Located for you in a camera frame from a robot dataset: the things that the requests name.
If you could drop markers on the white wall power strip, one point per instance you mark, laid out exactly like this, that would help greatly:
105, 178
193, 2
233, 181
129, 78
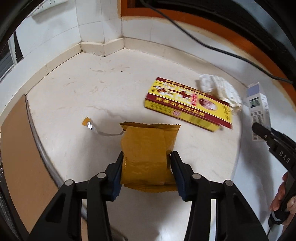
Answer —
45, 5

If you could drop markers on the person's right hand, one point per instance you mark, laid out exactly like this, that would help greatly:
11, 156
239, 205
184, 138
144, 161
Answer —
291, 206

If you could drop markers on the dark kitchen window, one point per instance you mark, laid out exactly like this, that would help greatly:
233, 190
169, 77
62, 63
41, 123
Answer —
11, 55

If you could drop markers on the small white blue carton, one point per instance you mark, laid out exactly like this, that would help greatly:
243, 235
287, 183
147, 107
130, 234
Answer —
258, 105

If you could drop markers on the white washing machine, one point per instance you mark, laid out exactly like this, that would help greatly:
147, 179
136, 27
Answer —
258, 174

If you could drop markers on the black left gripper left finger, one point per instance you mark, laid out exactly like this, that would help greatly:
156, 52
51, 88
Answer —
61, 219

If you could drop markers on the torn orange wrapper strip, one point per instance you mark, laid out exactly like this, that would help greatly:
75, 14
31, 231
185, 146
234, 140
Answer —
89, 123

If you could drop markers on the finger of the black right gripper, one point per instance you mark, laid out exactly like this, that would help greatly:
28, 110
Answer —
267, 135

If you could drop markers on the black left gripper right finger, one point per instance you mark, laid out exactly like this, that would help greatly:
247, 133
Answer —
235, 219

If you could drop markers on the brown cardboard sheet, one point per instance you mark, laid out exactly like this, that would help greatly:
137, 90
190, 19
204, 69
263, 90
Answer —
30, 185

